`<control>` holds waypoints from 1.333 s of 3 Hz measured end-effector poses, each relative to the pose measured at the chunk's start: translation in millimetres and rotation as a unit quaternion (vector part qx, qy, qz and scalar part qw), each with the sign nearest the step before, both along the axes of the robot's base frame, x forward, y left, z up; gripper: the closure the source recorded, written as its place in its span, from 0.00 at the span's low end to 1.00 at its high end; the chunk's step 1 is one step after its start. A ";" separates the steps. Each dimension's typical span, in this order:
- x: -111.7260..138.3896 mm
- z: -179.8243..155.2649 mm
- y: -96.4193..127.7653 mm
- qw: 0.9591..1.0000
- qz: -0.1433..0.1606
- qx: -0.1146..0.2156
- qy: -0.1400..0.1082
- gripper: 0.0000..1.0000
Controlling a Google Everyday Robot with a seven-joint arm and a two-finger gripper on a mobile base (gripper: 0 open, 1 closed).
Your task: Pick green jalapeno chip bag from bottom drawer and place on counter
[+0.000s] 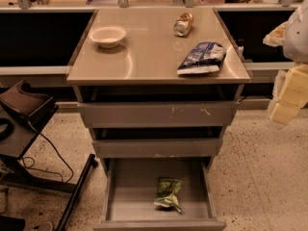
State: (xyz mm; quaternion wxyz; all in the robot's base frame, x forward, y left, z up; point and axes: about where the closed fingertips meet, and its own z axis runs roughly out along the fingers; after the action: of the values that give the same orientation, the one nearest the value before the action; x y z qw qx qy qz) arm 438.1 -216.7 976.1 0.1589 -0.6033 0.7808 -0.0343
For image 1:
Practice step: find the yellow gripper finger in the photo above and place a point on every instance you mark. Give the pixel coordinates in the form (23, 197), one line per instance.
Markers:
(283, 113)

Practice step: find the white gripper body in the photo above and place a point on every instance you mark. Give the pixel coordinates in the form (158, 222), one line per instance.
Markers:
(296, 38)

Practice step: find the green jalapeno chip bag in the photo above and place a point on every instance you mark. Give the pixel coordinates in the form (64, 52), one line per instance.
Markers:
(167, 193)

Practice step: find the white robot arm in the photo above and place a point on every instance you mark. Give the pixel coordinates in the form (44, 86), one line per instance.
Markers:
(292, 35)

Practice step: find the blue white chip bag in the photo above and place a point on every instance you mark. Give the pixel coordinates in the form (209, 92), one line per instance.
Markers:
(206, 57)

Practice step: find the top grey drawer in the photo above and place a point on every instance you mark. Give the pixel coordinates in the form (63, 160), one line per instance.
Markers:
(157, 114)

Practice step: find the grey drawer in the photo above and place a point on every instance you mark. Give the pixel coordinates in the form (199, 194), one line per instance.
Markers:
(156, 148)
(131, 190)
(157, 114)

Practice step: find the middle grey drawer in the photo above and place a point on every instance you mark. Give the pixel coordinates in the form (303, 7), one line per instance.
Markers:
(156, 148)

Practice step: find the grey drawer cabinet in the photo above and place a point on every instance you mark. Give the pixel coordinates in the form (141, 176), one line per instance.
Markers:
(143, 68)

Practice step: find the bottom grey drawer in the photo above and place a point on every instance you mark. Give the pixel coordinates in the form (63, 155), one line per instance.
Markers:
(131, 190)

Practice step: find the gold soda can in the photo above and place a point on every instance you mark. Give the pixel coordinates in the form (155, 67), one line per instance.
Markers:
(183, 25)

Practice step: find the white bowl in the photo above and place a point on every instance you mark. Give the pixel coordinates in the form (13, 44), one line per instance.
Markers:
(107, 36)

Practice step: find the black headset device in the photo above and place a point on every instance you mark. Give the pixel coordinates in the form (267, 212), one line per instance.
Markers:
(27, 108)

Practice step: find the white sneaker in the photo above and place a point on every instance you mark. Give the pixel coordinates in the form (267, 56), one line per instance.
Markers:
(47, 226)

